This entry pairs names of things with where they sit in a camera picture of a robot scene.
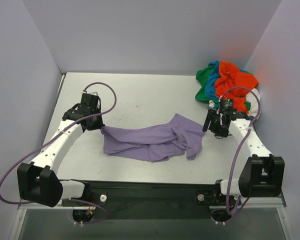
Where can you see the green t shirt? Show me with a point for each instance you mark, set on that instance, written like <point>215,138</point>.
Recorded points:
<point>202,78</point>

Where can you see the aluminium frame rail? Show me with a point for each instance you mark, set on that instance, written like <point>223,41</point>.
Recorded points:
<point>254,202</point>

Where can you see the white t shirt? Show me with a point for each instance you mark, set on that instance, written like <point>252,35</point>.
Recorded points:
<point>250,102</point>

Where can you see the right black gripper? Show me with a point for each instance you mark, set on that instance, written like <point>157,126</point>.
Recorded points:
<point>213,122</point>

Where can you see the blue t shirt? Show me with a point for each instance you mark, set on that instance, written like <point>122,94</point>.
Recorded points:
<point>210,91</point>

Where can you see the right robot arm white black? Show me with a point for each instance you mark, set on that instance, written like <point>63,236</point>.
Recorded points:
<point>262,174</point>

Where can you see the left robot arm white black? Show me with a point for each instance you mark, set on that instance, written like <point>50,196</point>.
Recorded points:
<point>37,180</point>

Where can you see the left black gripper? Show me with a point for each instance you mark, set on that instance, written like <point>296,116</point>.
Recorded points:
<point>95,122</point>

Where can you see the orange t shirt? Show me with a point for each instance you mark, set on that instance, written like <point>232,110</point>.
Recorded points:
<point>231,76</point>

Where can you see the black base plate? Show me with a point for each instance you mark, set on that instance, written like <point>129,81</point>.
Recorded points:
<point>108,193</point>

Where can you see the purple t shirt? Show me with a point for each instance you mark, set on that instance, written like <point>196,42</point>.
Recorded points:
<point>155,143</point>

